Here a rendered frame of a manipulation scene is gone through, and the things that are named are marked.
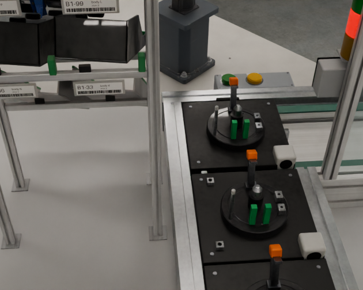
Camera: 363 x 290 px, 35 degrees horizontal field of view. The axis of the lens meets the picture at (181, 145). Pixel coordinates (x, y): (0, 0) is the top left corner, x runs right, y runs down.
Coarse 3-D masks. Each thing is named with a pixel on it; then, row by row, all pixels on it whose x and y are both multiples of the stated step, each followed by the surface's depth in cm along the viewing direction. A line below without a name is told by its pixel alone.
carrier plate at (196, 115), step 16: (192, 112) 143; (208, 112) 143; (256, 112) 143; (272, 112) 143; (192, 128) 138; (272, 128) 139; (192, 144) 134; (208, 144) 134; (272, 144) 134; (288, 144) 135; (192, 160) 130; (208, 160) 130; (224, 160) 130; (240, 160) 131; (256, 160) 131; (272, 160) 131
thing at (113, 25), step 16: (64, 16) 104; (64, 32) 99; (80, 32) 99; (96, 32) 99; (112, 32) 99; (128, 32) 99; (144, 32) 126; (64, 48) 100; (80, 48) 100; (96, 48) 100; (112, 48) 99; (128, 48) 101
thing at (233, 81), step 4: (232, 80) 136; (236, 80) 136; (232, 84) 136; (236, 84) 136; (232, 88) 135; (236, 88) 135; (232, 92) 137; (236, 92) 138; (232, 96) 138; (236, 96) 138; (232, 100) 138; (236, 100) 138; (232, 104) 139; (232, 108) 139
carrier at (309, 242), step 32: (224, 192) 123; (256, 192) 114; (288, 192) 123; (224, 224) 117; (256, 224) 114; (288, 224) 117; (224, 256) 111; (256, 256) 111; (288, 256) 111; (320, 256) 111
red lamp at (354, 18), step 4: (352, 12) 104; (352, 16) 104; (356, 16) 103; (348, 20) 106; (352, 20) 104; (356, 20) 103; (348, 24) 106; (352, 24) 105; (356, 24) 104; (348, 28) 106; (352, 28) 105; (356, 28) 104; (348, 32) 106; (352, 32) 105; (352, 36) 106
